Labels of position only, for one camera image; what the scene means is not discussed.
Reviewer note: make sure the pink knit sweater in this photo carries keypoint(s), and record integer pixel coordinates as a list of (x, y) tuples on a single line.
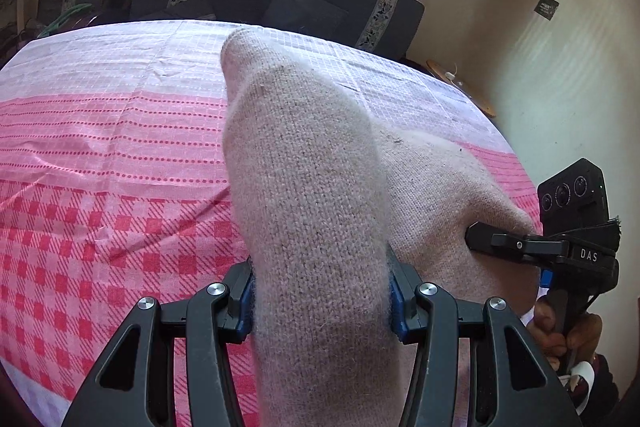
[(310, 207)]

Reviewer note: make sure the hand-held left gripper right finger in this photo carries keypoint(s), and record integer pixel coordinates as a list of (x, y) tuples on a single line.
[(396, 303)]

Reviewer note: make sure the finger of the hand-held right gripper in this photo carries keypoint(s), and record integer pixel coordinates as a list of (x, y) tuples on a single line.
[(510, 246)]

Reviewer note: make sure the pink checkered bed sheet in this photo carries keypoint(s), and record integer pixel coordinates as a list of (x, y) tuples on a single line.
[(100, 147)]

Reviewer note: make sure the person's right forearm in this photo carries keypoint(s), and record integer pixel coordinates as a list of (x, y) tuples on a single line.
[(597, 382)]

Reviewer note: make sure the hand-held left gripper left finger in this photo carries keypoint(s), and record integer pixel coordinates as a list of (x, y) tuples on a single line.
[(245, 307)]

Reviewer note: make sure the round wooden stool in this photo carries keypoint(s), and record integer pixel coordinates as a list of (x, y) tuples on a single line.
[(465, 89)]

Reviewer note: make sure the dark wall switch plate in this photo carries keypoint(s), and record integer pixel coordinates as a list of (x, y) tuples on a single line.
[(546, 7)]

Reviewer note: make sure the person's right hand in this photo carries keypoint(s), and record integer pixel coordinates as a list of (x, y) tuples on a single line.
[(547, 327)]

